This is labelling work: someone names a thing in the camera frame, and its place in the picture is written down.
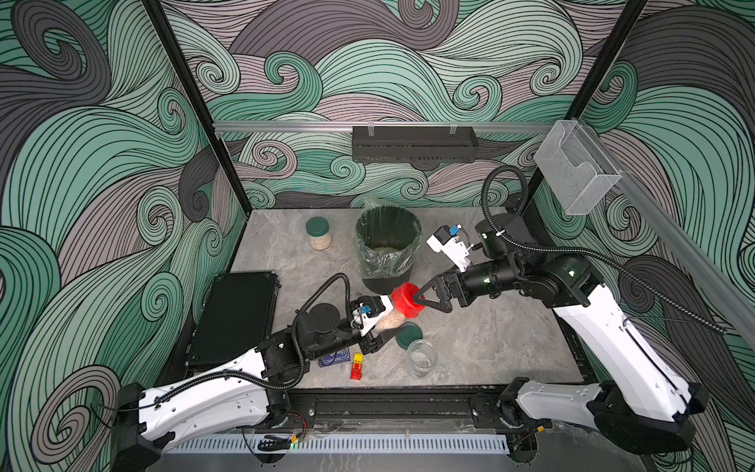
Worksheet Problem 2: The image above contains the black wall shelf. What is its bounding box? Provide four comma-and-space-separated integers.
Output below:
351, 127, 480, 166

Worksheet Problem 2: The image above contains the glass oatmeal jar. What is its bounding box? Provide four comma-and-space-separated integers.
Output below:
407, 339, 438, 378

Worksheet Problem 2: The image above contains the black bin with green liner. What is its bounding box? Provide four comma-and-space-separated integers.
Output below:
353, 204, 423, 295

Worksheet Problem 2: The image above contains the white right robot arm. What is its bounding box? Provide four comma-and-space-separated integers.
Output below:
413, 256, 710, 455

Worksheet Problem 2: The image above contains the white slotted cable duct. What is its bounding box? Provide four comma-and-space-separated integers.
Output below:
171, 433, 510, 455

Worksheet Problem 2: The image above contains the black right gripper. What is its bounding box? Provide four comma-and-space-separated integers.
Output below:
413, 260, 519, 312

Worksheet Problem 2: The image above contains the aluminium wall rail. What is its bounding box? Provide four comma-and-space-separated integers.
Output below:
212, 120, 554, 134

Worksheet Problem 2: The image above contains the green-lidded oatmeal jar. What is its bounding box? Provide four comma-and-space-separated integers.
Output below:
306, 216, 332, 251

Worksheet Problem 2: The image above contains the black flat tray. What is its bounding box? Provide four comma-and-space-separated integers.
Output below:
186, 271, 280, 372

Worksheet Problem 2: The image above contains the red-lidded oatmeal jar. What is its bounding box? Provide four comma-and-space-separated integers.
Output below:
375, 282, 425, 332

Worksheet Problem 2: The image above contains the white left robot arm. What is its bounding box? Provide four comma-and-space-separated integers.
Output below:
110, 295, 396, 471

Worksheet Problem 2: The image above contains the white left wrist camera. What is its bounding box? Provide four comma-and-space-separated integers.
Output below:
349, 295, 393, 337

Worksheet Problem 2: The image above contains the green jar lid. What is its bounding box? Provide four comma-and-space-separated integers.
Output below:
395, 323, 424, 350

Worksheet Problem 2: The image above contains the black corner frame post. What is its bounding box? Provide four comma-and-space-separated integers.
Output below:
142, 0, 253, 219

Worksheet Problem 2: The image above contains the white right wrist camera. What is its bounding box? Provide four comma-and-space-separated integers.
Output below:
427, 224, 472, 273

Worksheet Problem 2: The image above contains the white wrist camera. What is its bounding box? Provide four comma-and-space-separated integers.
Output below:
427, 224, 472, 273
349, 295, 393, 337

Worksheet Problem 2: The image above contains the clear acrylic wall holder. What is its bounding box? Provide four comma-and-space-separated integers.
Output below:
535, 120, 621, 216

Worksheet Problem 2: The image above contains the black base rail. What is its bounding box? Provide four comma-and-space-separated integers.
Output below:
258, 385, 591, 432

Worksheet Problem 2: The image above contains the oatmeal pile in bin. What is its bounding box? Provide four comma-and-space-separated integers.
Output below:
372, 245, 404, 255

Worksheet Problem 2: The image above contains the red yellow toy block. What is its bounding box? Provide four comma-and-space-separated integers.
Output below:
350, 353, 364, 381

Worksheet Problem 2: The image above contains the blue card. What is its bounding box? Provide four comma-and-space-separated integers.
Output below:
319, 348, 351, 368

